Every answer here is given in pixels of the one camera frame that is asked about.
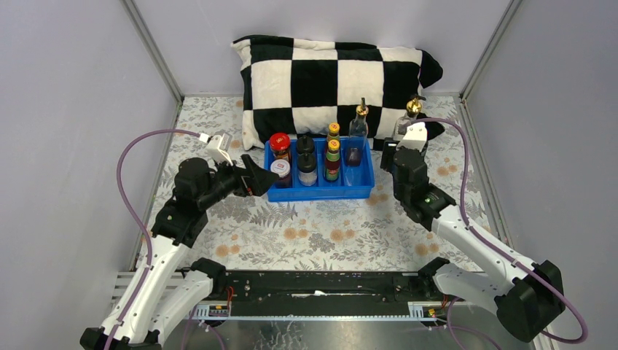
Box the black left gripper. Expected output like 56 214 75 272
198 154 280 211

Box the white lid sauce jar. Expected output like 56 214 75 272
270 159 293 188

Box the red lid sauce jar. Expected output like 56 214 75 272
269 133 292 163

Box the black cap shaker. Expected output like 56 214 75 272
297 153 318 187
295 135 316 156

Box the gold top oil bottle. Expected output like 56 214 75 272
391 94 426 141
345 98 369 167

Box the blue plastic divided bin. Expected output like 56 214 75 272
267 138 375 202

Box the yellow cap sauce bottle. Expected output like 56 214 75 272
326 122 340 142
324 139 341 182

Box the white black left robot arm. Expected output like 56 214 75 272
79 155 279 349

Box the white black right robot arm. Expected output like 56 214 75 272
380 138 566 343

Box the floral pattern table mat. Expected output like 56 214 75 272
147 96 477 271

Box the black white checkered pillow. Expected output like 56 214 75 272
231 35 443 150

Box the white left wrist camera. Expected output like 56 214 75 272
199 131 233 166

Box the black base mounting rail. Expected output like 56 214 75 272
195 270 452 321

